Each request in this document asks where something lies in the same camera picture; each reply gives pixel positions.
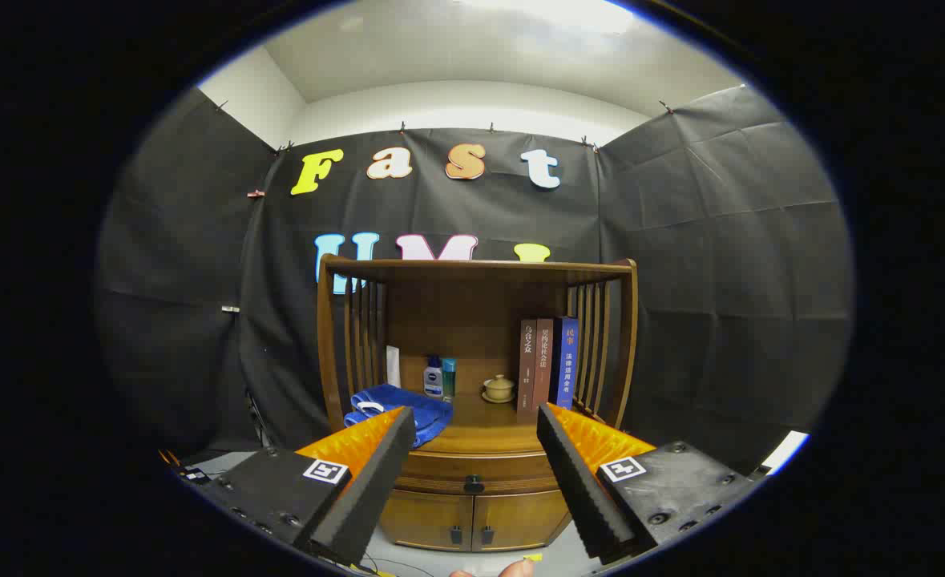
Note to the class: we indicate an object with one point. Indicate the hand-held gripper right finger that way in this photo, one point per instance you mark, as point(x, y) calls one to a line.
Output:
point(576, 481)

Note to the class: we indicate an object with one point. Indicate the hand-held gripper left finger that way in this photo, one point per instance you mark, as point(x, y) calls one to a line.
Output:
point(376, 481)

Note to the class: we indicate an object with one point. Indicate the wooden drawer with black knob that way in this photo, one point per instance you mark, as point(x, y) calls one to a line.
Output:
point(440, 469)

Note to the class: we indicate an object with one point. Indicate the wooden cabinet door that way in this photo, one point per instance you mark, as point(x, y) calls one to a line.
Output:
point(520, 517)
point(432, 517)

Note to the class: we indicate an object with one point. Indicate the wooden countertop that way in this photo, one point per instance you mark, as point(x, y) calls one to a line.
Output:
point(488, 429)

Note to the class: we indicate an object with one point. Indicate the wooden cabinet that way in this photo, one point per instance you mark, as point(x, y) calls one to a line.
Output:
point(456, 320)

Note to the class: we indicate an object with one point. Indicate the folded blue towel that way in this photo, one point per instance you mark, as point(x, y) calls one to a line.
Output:
point(420, 409)

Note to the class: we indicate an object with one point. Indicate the blue book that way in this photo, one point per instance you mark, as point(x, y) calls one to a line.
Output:
point(566, 369)

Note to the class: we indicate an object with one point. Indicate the white bottle with blue cap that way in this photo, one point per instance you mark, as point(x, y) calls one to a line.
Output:
point(433, 383)

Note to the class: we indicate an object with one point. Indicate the white tube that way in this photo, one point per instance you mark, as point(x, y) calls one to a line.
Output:
point(393, 367)

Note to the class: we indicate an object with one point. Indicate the beige lidded teacup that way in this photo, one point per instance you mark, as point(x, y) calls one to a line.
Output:
point(498, 389)

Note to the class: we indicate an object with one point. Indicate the dark brown book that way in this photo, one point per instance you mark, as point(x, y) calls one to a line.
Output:
point(527, 369)

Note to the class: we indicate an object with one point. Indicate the reddish brown book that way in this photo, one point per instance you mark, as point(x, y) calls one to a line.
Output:
point(543, 361)

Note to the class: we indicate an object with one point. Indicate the teal bottle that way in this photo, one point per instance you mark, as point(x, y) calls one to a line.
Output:
point(449, 377)

